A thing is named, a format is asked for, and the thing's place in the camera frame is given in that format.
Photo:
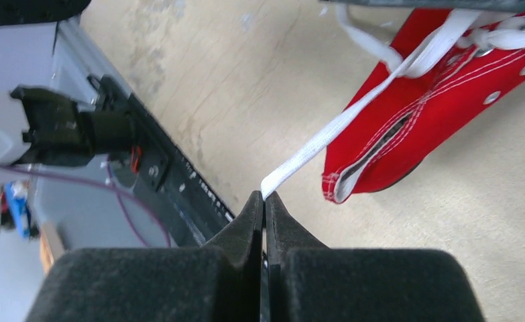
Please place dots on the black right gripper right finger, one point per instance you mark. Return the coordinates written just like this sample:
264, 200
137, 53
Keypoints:
309, 281

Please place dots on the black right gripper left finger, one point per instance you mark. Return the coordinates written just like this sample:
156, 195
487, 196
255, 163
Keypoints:
219, 281

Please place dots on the red canvas sneaker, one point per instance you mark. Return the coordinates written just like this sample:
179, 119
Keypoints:
413, 116

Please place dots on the white shoelace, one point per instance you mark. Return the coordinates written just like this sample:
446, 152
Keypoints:
423, 40

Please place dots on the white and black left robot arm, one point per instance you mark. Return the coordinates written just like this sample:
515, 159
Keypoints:
40, 126

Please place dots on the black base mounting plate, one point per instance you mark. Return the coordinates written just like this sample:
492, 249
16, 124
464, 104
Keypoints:
185, 203

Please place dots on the aluminium frame rail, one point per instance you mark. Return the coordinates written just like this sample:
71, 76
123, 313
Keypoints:
75, 58

